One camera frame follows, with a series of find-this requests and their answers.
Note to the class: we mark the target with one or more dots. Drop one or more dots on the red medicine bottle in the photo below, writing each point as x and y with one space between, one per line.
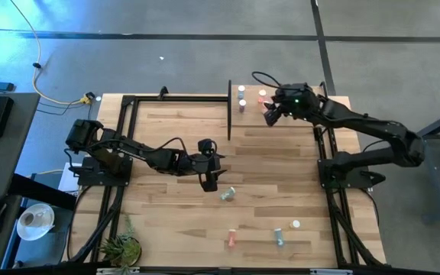
231 238
262 95

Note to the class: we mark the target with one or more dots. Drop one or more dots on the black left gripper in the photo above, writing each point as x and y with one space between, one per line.
204 164

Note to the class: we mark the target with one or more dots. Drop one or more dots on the dark grey metal cart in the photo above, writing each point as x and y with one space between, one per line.
431 179

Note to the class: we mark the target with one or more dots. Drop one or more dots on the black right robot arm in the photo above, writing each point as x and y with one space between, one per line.
357 122

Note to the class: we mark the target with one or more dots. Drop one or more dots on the blue medicine bottle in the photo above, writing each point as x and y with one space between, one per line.
279 237
241 92

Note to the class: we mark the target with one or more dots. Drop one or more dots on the white bowl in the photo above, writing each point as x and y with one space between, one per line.
40 229

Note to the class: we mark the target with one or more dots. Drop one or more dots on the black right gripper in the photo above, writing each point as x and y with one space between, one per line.
296 103

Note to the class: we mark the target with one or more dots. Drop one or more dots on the wooden shelf with black frame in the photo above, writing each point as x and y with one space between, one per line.
250 118

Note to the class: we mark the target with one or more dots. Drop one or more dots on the potted green plant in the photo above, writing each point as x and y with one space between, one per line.
122 250

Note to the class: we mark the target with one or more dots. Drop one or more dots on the black desk leg bar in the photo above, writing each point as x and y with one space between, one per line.
40 191

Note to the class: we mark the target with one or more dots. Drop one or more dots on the silver bracket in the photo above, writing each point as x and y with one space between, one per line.
117 271
330 272

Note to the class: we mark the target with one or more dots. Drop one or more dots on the white paper sheet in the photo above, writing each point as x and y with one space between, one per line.
65 183

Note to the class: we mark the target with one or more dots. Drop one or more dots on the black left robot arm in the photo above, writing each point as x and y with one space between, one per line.
136 151

